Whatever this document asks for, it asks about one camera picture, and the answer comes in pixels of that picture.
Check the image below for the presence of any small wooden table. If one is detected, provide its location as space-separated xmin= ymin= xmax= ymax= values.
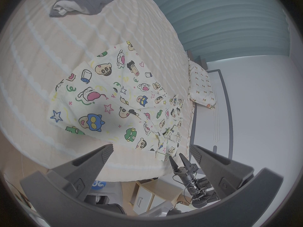
xmin=129 ymin=179 xmax=186 ymax=216

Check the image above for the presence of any white printed pillow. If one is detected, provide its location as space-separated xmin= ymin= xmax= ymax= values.
xmin=188 ymin=60 xmax=216 ymax=109

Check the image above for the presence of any blue-green curtain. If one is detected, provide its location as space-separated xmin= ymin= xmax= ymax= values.
xmin=137 ymin=0 xmax=290 ymax=57

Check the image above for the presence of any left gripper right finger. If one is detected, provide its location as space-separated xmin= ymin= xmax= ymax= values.
xmin=190 ymin=144 xmax=254 ymax=200

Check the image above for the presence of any bed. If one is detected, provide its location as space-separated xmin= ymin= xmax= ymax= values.
xmin=0 ymin=0 xmax=233 ymax=183

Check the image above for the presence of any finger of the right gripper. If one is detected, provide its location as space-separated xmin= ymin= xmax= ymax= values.
xmin=169 ymin=156 xmax=178 ymax=174
xmin=179 ymin=153 xmax=192 ymax=172

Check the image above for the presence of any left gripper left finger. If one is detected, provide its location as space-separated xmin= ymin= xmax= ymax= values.
xmin=47 ymin=144 xmax=114 ymax=201

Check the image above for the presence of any white printed pyjama top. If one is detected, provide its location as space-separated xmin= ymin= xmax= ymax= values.
xmin=48 ymin=40 xmax=184 ymax=162

